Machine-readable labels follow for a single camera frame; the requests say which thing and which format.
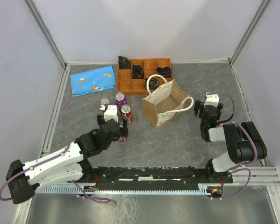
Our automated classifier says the red soda can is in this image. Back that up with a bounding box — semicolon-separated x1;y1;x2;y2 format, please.
100;98;112;106
121;105;133;123

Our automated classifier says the purple soda can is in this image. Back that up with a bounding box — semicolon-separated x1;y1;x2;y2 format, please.
115;92;128;110
118;136;128;142

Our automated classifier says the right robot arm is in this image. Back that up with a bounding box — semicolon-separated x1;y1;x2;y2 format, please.
194;98;267;182

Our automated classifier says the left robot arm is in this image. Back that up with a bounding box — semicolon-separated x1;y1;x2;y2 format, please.
6;115;129;204

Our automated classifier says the brown canvas bag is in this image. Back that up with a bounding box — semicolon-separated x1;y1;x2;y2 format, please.
142;74;194;129

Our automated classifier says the blue patterned cloth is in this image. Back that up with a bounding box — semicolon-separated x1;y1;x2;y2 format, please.
70;66;116;97

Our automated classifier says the black rolled tie right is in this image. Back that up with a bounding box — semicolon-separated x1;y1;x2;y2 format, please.
157;66;172;77

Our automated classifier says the black rolled tie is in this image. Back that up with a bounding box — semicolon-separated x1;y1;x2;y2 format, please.
132;65;144;79
157;66;172;77

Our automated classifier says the dark rolled tie bottom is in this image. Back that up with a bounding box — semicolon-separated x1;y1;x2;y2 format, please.
144;77;158;90

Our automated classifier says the wooden compartment tray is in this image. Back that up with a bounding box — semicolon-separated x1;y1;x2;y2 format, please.
116;58;173;96

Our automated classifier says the black rolled tie middle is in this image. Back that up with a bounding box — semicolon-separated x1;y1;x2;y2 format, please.
132;65;144;79

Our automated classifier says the dark rolled tie top-left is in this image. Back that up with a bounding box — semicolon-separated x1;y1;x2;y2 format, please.
118;56;131;70

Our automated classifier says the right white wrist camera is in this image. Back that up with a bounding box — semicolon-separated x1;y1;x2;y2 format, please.
204;92;219;108

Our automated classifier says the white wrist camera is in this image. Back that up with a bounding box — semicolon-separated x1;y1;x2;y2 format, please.
100;104;119;123
204;92;219;108

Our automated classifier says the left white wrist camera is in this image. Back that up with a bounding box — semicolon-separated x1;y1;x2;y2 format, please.
100;104;119;123

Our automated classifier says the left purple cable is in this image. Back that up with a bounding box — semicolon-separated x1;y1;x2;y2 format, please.
0;98;111;203

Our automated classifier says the purple cable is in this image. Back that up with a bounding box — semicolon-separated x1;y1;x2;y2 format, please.
0;98;111;203
209;92;259;201

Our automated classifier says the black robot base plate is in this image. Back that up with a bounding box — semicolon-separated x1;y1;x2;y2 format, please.
77;167;233;191

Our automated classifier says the blue slotted cable duct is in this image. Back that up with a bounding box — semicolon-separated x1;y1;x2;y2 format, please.
38;184;210;196

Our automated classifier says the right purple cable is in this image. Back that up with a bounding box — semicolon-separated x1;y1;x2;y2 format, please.
209;92;259;201

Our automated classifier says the aluminium frame rail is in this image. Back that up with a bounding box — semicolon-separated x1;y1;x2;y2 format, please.
24;166;280;186

